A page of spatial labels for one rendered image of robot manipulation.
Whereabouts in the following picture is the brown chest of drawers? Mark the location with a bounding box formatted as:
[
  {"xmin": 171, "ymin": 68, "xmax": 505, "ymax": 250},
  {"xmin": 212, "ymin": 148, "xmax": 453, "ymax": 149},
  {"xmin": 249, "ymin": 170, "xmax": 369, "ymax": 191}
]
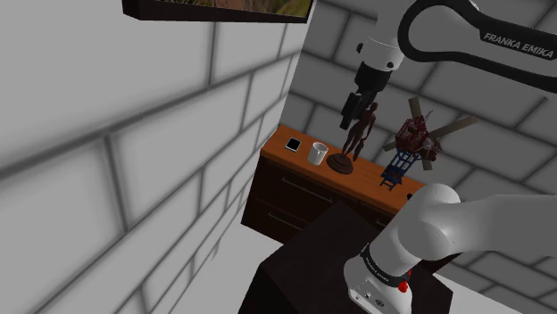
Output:
[{"xmin": 240, "ymin": 124, "xmax": 427, "ymax": 244}]

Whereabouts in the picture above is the red and blue windmill model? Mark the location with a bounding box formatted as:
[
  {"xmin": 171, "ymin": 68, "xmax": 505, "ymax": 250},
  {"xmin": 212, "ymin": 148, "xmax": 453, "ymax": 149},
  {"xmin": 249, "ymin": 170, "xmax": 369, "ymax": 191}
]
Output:
[{"xmin": 378, "ymin": 95, "xmax": 478, "ymax": 192}]

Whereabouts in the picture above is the white mug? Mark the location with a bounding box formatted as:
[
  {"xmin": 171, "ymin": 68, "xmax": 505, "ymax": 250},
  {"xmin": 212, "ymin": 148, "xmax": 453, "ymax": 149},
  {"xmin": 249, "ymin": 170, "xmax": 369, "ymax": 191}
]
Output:
[{"xmin": 306, "ymin": 141, "xmax": 329, "ymax": 167}]

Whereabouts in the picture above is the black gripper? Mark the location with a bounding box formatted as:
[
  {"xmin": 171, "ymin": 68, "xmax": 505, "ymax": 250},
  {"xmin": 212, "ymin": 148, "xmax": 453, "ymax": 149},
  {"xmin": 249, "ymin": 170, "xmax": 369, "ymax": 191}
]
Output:
[{"xmin": 338, "ymin": 62, "xmax": 394, "ymax": 131}]

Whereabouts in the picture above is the dark robot stand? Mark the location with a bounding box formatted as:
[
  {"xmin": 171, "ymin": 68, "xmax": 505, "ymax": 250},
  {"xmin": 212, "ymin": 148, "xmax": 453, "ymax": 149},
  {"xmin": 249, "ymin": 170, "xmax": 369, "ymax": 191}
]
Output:
[{"xmin": 237, "ymin": 200, "xmax": 461, "ymax": 314}]

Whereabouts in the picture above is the dark framed wall picture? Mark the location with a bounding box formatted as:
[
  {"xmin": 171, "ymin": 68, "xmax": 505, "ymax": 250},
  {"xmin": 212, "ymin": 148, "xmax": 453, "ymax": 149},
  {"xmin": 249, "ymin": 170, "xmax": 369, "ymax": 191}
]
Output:
[{"xmin": 121, "ymin": 0, "xmax": 315, "ymax": 25}]

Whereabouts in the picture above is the brown human figure statue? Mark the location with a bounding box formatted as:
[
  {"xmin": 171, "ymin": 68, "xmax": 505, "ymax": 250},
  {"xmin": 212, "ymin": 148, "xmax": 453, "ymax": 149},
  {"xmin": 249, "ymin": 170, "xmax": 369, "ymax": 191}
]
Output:
[{"xmin": 326, "ymin": 102, "xmax": 379, "ymax": 176}]

